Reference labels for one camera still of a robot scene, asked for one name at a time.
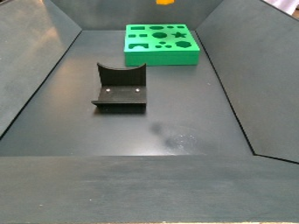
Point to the orange rectangular block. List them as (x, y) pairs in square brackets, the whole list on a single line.
[(165, 2)]

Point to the black curved fixture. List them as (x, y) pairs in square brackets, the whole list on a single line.
[(124, 92)]

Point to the green foam shape board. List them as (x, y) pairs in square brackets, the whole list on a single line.
[(161, 45)]

